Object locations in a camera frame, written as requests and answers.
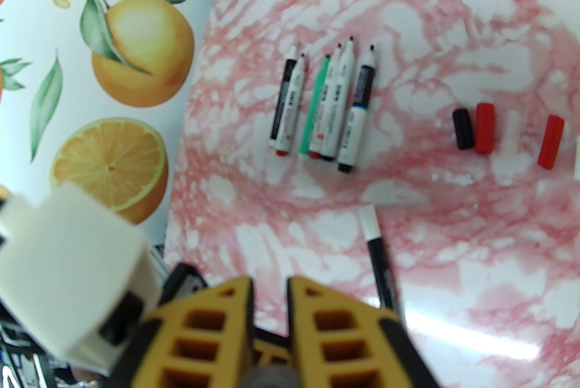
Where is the black barrel marker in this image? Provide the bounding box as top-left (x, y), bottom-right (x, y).
top-left (270, 44), bottom-right (299, 149)

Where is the white marker red end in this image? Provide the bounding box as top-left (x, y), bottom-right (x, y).
top-left (275, 53), bottom-right (309, 157)
top-left (309, 43), bottom-right (343, 160)

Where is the white marker black end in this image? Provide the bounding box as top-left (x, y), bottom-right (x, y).
top-left (321, 35), bottom-right (356, 162)

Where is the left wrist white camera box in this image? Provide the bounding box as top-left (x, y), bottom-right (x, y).
top-left (0, 182), bottom-right (161, 366)

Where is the slim green pen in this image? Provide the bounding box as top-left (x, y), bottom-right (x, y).
top-left (299, 54), bottom-right (331, 158)

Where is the black pen cap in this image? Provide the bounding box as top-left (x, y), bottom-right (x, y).
top-left (452, 107), bottom-right (475, 150)

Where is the red pen cap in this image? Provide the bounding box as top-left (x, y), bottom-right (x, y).
top-left (537, 114), bottom-right (565, 170)
top-left (474, 103), bottom-right (497, 154)

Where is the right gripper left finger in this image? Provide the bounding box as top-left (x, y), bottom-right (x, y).
top-left (113, 276), bottom-right (255, 388)

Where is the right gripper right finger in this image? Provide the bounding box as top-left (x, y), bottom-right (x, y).
top-left (288, 276), bottom-right (439, 388)

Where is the slim black pen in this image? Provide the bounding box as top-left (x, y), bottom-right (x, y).
top-left (359, 204), bottom-right (404, 321)

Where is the white marker dark label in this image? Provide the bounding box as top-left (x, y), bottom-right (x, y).
top-left (338, 43), bottom-right (379, 174)

